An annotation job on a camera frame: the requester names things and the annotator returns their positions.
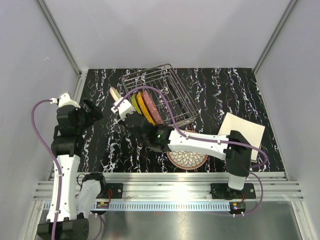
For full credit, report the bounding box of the cream round plate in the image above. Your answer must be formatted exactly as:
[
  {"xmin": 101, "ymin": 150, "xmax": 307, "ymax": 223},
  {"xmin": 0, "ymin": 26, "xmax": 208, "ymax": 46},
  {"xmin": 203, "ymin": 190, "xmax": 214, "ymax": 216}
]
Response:
[{"xmin": 109, "ymin": 87, "xmax": 122, "ymax": 102}]

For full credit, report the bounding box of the pink polka dot plate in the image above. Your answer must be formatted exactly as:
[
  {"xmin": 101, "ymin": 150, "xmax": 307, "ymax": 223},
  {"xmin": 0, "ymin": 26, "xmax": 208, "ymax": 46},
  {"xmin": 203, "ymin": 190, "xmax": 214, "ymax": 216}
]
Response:
[{"xmin": 142, "ymin": 90, "xmax": 164, "ymax": 125}]

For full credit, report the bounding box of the metal wire dish rack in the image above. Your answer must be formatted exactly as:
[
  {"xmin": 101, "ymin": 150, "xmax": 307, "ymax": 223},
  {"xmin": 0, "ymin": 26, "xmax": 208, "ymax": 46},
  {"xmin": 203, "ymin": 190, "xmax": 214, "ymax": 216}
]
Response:
[{"xmin": 121, "ymin": 63, "xmax": 199, "ymax": 129}]

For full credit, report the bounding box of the green polka dot plate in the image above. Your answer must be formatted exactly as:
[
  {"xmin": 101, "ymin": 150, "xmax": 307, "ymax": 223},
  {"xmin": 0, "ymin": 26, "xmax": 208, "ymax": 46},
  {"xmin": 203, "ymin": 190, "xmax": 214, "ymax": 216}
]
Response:
[{"xmin": 130, "ymin": 93, "xmax": 142, "ymax": 115}]

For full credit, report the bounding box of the orange polka dot plate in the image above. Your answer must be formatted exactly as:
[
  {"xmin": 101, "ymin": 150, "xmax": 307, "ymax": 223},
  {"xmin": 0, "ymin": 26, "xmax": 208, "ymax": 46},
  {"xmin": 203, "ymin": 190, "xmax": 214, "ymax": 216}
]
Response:
[{"xmin": 137, "ymin": 92, "xmax": 156, "ymax": 126}]

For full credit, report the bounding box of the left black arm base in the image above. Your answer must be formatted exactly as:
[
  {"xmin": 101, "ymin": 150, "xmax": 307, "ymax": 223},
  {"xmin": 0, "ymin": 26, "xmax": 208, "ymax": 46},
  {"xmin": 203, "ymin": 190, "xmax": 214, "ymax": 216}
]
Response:
[{"xmin": 97, "ymin": 182, "xmax": 124, "ymax": 200}]

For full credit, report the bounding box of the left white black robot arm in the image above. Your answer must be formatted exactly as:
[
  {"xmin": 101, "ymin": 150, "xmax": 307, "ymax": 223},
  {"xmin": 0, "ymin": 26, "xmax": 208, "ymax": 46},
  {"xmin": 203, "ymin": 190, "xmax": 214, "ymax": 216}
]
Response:
[{"xmin": 36, "ymin": 93, "xmax": 108, "ymax": 240}]

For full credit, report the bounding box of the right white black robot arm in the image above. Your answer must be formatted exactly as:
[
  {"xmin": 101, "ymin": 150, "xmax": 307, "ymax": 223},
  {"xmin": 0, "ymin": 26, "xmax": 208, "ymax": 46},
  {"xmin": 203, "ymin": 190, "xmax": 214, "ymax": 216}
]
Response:
[{"xmin": 119, "ymin": 111, "xmax": 252, "ymax": 199}]

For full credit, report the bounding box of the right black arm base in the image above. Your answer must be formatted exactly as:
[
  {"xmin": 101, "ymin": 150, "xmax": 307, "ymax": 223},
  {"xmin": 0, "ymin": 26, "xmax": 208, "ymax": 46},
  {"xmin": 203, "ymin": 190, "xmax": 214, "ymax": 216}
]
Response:
[{"xmin": 209, "ymin": 183, "xmax": 256, "ymax": 201}]

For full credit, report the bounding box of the floral patterned brown plate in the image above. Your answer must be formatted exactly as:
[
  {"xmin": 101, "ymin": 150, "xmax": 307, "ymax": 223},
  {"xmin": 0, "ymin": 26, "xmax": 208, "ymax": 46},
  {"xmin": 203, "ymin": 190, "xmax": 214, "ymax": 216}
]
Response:
[{"xmin": 166, "ymin": 128, "xmax": 208, "ymax": 171}]

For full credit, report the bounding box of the black marble pattern mat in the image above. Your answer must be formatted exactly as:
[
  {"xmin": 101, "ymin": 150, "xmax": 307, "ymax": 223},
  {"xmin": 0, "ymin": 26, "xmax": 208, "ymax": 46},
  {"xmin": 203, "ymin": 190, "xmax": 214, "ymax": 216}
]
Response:
[{"xmin": 78, "ymin": 68, "xmax": 285, "ymax": 173}]

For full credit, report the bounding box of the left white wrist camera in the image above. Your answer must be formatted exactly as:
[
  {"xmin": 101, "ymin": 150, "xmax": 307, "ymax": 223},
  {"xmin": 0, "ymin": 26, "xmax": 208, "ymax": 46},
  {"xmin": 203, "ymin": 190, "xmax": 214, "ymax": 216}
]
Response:
[{"xmin": 57, "ymin": 92, "xmax": 81, "ymax": 109}]

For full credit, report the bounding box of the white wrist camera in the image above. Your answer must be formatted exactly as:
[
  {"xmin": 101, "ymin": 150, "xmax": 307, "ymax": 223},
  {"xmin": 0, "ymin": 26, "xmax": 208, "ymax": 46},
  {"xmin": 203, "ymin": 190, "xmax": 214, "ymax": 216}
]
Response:
[
  {"xmin": 57, "ymin": 92, "xmax": 81, "ymax": 109},
  {"xmin": 111, "ymin": 97, "xmax": 136, "ymax": 121}
]

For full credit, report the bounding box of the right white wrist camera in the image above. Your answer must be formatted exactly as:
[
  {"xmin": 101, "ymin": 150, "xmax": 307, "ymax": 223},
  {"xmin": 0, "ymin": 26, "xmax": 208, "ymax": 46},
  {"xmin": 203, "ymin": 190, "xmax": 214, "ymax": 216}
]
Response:
[{"xmin": 111, "ymin": 97, "xmax": 136, "ymax": 121}]

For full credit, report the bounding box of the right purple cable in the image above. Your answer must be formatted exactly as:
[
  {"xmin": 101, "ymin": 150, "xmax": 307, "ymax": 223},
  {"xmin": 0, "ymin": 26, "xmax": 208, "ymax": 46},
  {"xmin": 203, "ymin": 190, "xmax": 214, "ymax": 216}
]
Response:
[{"xmin": 111, "ymin": 86, "xmax": 268, "ymax": 216}]

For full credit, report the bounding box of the purple cable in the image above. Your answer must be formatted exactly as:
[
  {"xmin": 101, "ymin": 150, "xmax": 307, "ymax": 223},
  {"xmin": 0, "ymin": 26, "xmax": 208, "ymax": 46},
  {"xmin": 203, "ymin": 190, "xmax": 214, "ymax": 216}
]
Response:
[
  {"xmin": 111, "ymin": 86, "xmax": 268, "ymax": 216},
  {"xmin": 30, "ymin": 98, "xmax": 105, "ymax": 240}
]

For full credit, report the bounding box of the left aluminium frame post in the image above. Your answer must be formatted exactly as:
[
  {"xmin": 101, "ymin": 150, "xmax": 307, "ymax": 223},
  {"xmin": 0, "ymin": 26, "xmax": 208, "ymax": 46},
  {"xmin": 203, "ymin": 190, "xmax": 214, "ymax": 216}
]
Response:
[{"xmin": 35, "ymin": 0, "xmax": 83, "ymax": 78}]

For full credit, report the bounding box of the aluminium frame post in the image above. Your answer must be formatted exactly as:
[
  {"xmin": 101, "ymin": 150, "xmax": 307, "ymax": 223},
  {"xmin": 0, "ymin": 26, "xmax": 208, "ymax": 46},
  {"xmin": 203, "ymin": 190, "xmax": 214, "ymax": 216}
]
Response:
[
  {"xmin": 35, "ymin": 0, "xmax": 83, "ymax": 78},
  {"xmin": 253, "ymin": 0, "xmax": 299, "ymax": 75}
]

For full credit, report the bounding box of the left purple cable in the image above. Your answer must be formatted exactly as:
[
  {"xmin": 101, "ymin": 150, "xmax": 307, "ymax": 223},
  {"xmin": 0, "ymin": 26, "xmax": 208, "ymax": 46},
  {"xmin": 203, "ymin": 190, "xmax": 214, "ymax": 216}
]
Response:
[{"xmin": 30, "ymin": 98, "xmax": 105, "ymax": 240}]

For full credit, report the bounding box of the white slotted cable duct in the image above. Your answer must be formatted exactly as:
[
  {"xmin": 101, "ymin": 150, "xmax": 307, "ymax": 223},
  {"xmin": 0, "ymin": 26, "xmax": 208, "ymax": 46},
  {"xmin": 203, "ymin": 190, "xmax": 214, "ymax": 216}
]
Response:
[{"xmin": 91, "ymin": 200, "xmax": 230, "ymax": 212}]

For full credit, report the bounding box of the right aluminium frame post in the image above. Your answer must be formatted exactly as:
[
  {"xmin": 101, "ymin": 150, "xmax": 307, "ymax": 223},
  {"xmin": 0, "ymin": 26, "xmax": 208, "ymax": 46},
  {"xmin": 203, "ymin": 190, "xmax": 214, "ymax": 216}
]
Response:
[{"xmin": 253, "ymin": 0, "xmax": 299, "ymax": 75}]

